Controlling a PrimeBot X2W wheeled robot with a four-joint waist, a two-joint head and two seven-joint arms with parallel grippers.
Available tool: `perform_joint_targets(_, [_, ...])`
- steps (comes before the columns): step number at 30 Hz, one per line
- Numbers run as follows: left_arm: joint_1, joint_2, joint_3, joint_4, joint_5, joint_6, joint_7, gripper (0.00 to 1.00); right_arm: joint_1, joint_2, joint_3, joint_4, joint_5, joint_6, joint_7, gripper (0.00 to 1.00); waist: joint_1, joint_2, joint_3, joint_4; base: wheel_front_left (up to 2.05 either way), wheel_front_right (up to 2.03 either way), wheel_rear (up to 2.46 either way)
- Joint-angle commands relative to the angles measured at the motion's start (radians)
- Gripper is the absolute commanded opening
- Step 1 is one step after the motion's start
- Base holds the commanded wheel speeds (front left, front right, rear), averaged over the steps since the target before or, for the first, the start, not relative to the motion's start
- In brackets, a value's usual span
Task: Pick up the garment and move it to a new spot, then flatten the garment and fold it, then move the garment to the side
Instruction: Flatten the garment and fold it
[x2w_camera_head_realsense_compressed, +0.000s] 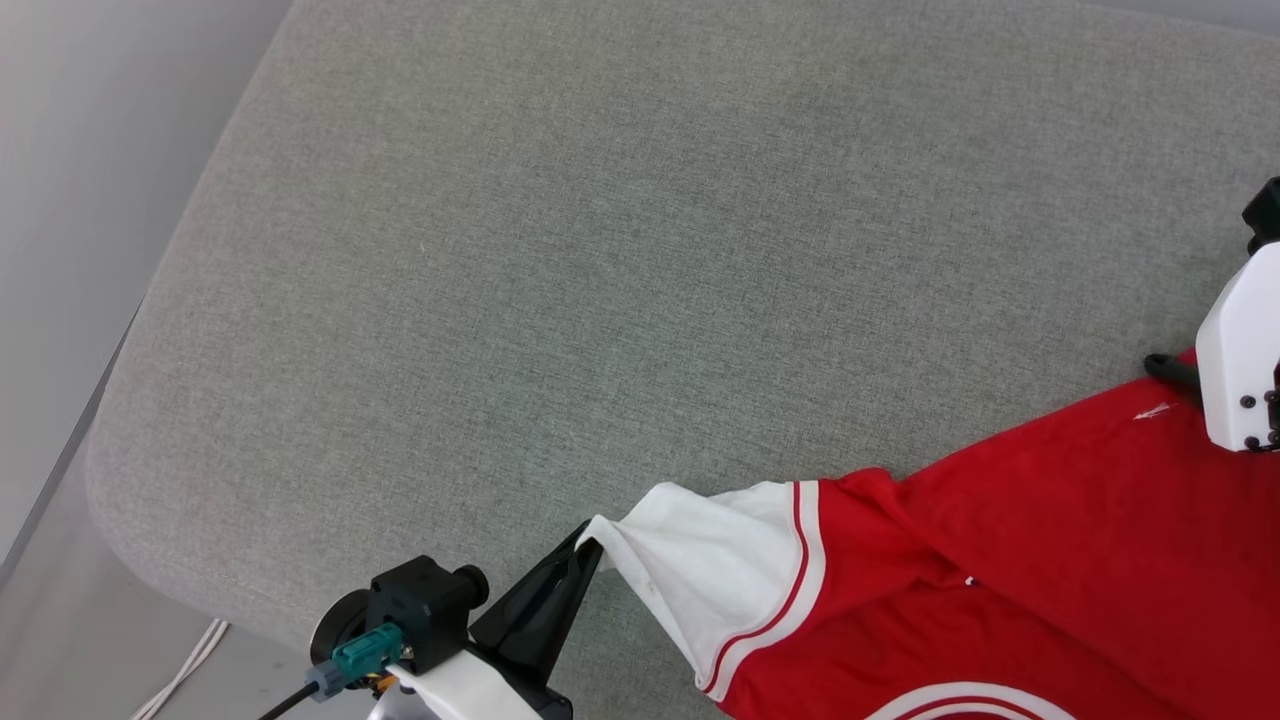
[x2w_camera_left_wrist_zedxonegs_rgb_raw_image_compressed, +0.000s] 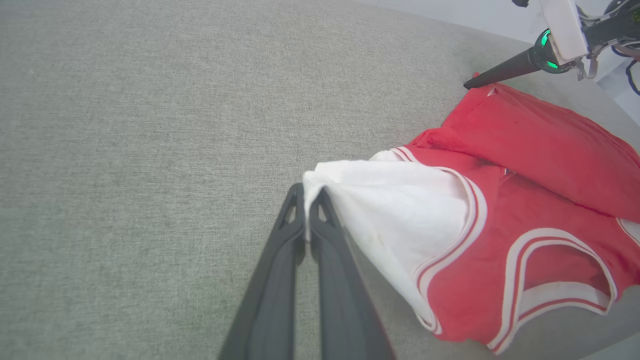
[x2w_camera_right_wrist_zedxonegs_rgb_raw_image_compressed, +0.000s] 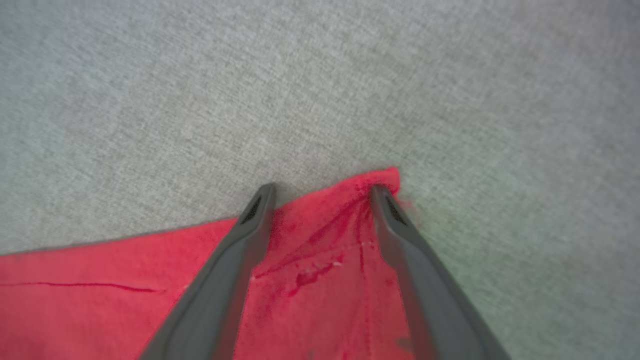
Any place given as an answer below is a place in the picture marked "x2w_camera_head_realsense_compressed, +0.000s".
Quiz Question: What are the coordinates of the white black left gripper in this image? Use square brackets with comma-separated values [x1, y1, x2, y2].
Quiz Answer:
[366, 520, 607, 720]

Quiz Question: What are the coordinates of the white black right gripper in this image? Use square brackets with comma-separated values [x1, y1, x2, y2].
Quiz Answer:
[1144, 240, 1280, 454]

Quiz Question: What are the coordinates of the red and white basketball jersey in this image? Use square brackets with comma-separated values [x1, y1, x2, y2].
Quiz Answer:
[585, 345, 1280, 720]

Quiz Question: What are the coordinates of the black cable with teal connector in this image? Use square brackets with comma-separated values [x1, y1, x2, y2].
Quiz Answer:
[256, 622, 409, 720]

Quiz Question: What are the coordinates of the white floor cable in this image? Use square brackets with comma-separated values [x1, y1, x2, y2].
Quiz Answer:
[128, 617, 232, 720]

